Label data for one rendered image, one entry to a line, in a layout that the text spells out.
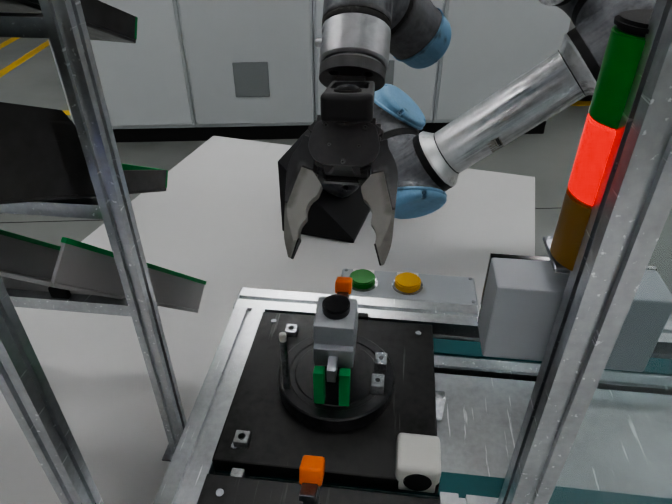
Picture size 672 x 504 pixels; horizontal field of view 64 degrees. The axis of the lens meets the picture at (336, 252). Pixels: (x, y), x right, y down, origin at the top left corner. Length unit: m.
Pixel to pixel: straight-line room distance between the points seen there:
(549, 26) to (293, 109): 1.68
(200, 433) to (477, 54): 3.30
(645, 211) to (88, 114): 0.41
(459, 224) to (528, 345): 0.78
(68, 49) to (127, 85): 3.31
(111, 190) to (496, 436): 0.52
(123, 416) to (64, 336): 0.22
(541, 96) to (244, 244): 0.62
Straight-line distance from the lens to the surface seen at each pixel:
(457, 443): 0.70
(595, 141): 0.35
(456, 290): 0.84
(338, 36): 0.59
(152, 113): 3.80
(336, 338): 0.58
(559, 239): 0.39
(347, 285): 0.65
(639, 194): 0.34
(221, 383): 0.71
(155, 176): 0.62
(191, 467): 0.64
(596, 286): 0.37
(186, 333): 0.93
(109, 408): 0.85
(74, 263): 0.54
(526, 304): 0.41
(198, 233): 1.17
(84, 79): 0.48
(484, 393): 0.76
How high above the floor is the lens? 1.48
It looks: 35 degrees down
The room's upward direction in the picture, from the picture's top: straight up
